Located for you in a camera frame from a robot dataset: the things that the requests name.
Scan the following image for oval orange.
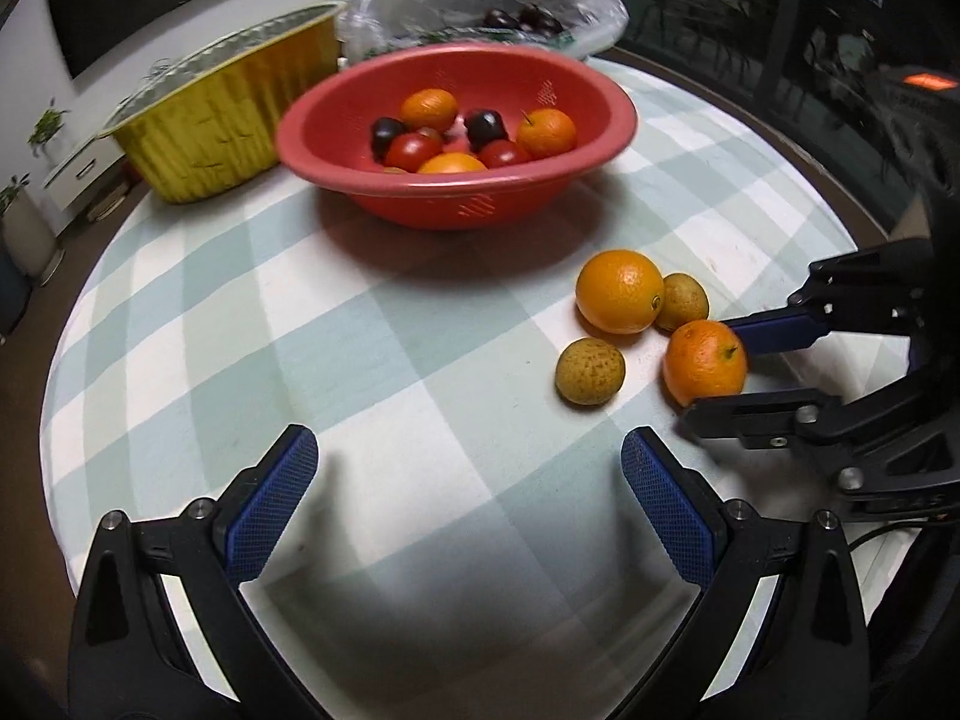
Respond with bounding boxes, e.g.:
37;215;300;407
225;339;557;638
661;320;748;406

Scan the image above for dark purple plum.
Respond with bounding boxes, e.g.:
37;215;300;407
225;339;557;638
464;109;509;153

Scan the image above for large orange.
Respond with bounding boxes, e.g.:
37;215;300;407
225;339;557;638
398;88;459;133

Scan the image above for brown longan fruit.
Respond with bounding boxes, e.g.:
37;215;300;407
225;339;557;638
656;273;709;333

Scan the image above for round orange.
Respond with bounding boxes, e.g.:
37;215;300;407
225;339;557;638
574;249;664;335

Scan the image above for brown round fruit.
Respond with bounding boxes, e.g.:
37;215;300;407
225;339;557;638
555;338;626;406

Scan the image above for green checked tablecloth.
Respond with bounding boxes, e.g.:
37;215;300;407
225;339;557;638
41;67;853;718

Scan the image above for red plastic colander bowl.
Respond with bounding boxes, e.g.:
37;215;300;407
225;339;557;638
275;42;640;233

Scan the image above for dark plums in bag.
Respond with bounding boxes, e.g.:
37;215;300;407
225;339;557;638
480;4;566;37

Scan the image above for clear plastic bag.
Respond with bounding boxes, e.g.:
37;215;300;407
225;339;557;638
337;0;630;64

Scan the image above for white low cabinet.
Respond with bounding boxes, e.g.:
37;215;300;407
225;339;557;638
43;137;124;211

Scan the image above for yellow foil tray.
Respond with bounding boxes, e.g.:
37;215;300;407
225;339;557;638
98;0;347;205

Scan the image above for black cable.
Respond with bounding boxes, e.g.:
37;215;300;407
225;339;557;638
846;520;925;550

